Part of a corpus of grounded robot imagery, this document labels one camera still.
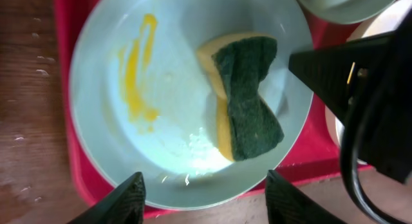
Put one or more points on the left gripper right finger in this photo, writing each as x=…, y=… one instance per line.
x=286, y=204

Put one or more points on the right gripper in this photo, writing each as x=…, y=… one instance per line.
x=379, y=129

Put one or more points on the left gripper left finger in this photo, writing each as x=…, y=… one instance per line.
x=124, y=205

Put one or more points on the white plate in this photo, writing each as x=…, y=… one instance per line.
x=386, y=21

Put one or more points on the light green plate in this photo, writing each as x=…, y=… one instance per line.
x=345, y=11

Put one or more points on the green and yellow sponge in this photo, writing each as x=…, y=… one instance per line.
x=236, y=64

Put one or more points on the light blue plate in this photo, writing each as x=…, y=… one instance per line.
x=174, y=89

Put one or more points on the red plastic tray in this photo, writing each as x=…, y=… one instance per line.
x=309, y=146

